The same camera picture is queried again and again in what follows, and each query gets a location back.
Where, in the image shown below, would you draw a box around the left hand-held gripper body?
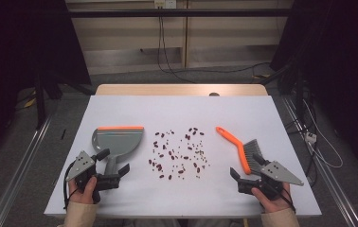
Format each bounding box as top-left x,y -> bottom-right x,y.
64,150 -> 121,204

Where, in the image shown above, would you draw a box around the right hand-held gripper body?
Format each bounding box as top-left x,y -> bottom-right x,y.
237,160 -> 305,201

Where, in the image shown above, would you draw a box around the grey dustpan with orange lip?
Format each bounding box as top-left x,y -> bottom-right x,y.
91,126 -> 145,178

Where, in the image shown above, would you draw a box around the orange brush with grey bristles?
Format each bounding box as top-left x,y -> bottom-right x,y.
215,126 -> 265,176

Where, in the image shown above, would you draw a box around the red beans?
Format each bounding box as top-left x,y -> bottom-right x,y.
148,127 -> 212,182

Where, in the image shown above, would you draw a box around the person's left hand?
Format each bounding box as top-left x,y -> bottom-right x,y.
68,176 -> 99,205

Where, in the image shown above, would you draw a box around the person's right hand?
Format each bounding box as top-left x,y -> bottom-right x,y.
251,182 -> 294,214

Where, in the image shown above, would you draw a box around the white power strip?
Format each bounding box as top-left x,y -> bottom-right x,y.
304,131 -> 318,145

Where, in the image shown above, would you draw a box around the white board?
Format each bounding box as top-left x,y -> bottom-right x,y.
44,95 -> 323,218

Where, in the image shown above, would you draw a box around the person's legs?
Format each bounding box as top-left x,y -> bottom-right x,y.
116,218 -> 251,227

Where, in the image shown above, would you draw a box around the black metal stand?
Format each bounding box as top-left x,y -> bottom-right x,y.
33,72 -> 63,131
260,61 -> 306,127

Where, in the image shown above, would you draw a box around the yellow floor tape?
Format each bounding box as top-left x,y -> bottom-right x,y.
24,91 -> 38,109

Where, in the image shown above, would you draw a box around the wooden table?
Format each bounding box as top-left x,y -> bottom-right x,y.
95,83 -> 269,97

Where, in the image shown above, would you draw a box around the black curtain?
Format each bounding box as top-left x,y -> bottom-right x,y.
0,0 -> 92,165
270,0 -> 358,181

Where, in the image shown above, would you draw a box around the black horizontal bar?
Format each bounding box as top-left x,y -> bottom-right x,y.
67,9 -> 295,18

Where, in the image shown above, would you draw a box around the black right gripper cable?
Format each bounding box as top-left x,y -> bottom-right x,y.
271,183 -> 296,216

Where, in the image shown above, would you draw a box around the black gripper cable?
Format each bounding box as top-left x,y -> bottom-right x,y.
63,161 -> 78,211
271,183 -> 296,216

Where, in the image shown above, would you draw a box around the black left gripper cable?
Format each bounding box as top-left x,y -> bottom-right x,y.
63,161 -> 78,211

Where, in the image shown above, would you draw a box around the silver metal rail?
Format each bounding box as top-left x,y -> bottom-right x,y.
0,114 -> 53,227
280,96 -> 358,227

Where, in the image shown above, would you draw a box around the white cable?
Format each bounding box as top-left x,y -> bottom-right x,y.
303,98 -> 345,169

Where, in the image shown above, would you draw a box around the black floor cable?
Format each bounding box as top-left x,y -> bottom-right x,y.
164,61 -> 271,75

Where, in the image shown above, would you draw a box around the black hanging cable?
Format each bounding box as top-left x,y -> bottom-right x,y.
156,15 -> 197,84

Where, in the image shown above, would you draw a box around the white wall socket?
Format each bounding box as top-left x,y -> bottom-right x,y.
153,0 -> 177,9

